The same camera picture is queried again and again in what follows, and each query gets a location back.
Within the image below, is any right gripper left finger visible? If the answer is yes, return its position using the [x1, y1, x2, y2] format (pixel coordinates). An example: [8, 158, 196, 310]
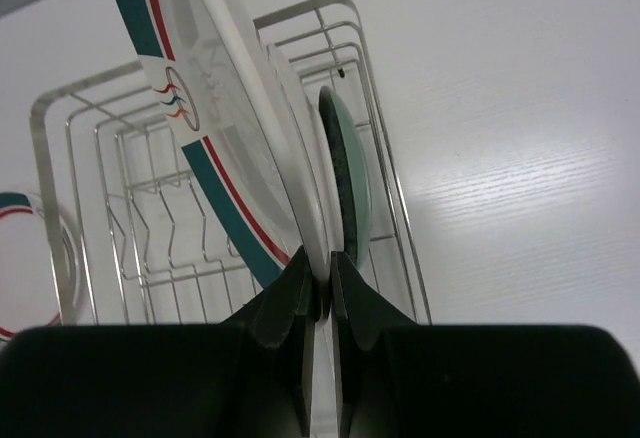
[1, 250, 315, 437]

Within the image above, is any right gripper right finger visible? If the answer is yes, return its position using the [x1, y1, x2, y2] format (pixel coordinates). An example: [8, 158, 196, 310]
[331, 252, 639, 437]

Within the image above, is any blue floral green plate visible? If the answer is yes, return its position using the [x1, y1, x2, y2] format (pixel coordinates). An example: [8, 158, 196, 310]
[318, 86, 372, 267]

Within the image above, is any green red rimmed plate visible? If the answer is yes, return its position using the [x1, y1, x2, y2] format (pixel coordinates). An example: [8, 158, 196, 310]
[1, 191, 60, 346]
[116, 0, 304, 286]

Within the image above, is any white plate grey rim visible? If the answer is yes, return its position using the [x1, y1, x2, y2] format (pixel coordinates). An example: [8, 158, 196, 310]
[266, 44, 335, 279]

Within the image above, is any metal wire dish rack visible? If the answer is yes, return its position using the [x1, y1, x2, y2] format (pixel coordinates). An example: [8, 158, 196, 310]
[30, 0, 431, 324]

